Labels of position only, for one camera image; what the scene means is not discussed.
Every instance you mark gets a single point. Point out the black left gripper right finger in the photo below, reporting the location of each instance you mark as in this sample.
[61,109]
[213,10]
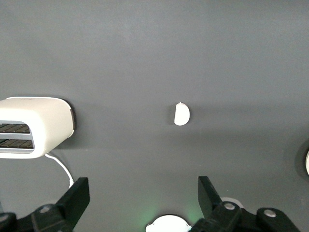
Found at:
[207,195]

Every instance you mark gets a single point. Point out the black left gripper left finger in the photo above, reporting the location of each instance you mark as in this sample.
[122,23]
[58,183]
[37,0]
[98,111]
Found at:
[77,193]

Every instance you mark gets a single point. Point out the small white steamed bun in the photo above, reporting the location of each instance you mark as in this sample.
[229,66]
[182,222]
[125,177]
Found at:
[181,114]

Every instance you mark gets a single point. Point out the round beige plate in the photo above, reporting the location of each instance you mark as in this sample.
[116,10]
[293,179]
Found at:
[307,162]

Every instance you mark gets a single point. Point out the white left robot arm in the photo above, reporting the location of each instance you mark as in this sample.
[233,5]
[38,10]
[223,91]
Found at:
[169,224]

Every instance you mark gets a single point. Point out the cream white toaster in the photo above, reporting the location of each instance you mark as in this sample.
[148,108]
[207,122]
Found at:
[48,120]

